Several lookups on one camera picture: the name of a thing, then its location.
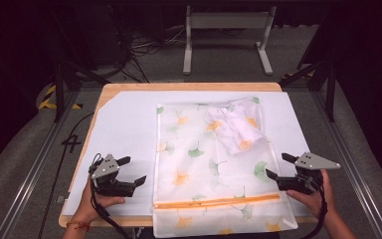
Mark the leaf-print mesh laundry bag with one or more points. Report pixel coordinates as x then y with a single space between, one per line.
212 172

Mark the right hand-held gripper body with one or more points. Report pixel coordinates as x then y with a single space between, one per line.
306 174

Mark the white table sheet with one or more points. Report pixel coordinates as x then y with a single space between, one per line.
126 129

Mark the black metal stand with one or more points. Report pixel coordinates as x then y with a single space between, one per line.
330 93
59 86

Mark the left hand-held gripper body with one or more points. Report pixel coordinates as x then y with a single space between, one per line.
112 187

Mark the white metal stand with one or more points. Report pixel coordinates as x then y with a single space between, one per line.
229 20

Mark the wooden table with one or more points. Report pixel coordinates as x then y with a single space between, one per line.
192 86

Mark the white garment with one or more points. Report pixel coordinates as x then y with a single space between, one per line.
237 132

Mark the person's right hand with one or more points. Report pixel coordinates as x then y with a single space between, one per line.
315 200

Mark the person's left hand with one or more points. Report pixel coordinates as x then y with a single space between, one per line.
91 205

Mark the yellow-black hazard tape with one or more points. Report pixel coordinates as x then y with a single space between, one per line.
48 99

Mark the aluminium floor rail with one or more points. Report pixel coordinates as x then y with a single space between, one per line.
354 179
30 179

